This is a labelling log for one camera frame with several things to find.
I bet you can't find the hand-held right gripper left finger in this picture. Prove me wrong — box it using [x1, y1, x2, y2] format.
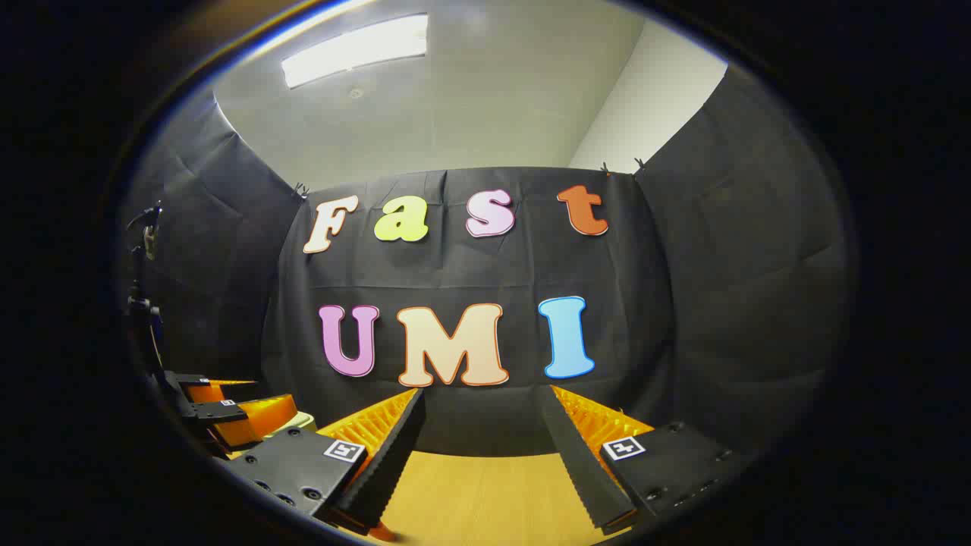
[220, 388, 426, 535]

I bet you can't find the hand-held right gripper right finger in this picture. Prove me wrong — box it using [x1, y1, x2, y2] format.
[540, 384, 752, 535]

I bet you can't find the wooden desktop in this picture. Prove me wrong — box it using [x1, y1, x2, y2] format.
[315, 447, 634, 546]

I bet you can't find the black backdrop cloth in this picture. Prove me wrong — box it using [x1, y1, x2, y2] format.
[118, 64, 854, 463]

